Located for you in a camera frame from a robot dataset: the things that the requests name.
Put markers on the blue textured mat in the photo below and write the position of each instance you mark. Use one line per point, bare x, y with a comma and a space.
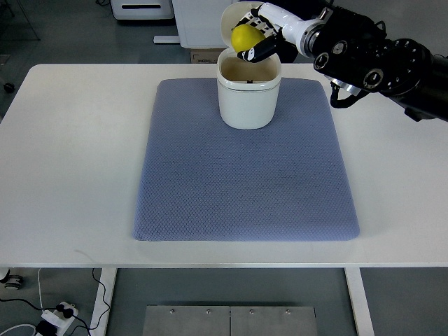
205, 181

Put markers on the white power strip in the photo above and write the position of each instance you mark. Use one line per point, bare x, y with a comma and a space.
58, 320

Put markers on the right white table leg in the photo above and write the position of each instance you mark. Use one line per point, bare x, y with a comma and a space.
359, 303

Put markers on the cardboard box behind table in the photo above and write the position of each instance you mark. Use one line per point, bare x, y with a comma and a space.
204, 56

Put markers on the white trash bin with lid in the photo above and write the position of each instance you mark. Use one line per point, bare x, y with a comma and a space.
247, 92

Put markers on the metal floor plate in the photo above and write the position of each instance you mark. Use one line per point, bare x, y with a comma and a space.
229, 320

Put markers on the white cabinet behind table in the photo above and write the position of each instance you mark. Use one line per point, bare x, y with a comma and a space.
198, 24

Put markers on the white appliance top left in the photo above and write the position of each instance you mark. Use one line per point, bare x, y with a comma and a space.
142, 10

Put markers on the left white table leg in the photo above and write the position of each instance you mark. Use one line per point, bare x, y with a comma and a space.
103, 301

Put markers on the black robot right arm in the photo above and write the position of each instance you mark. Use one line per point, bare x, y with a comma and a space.
354, 52

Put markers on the white table leg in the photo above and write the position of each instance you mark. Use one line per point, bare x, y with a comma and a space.
103, 301
359, 303

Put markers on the yellow lemon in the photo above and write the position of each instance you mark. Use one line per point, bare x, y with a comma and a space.
244, 37

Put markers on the black caster wheel left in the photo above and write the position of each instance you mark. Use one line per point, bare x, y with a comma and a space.
9, 87

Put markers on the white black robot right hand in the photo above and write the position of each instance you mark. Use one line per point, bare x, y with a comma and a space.
278, 26

